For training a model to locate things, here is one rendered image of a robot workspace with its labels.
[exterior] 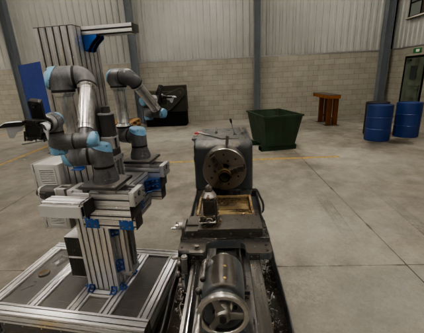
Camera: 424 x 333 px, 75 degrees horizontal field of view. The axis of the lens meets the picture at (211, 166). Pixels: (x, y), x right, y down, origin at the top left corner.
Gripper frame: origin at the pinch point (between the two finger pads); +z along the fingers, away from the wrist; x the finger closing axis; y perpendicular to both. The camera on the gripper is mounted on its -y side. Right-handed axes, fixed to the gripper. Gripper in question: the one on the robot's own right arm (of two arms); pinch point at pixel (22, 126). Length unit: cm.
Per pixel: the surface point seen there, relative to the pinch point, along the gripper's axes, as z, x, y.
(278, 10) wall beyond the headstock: -999, -495, -311
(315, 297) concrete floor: -54, -176, 135
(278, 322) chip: 7, -109, 90
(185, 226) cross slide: -26, -63, 55
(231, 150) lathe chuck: -75, -99, 23
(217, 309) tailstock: 48, -64, 39
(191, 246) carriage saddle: -14, -65, 59
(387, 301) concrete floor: -37, -227, 128
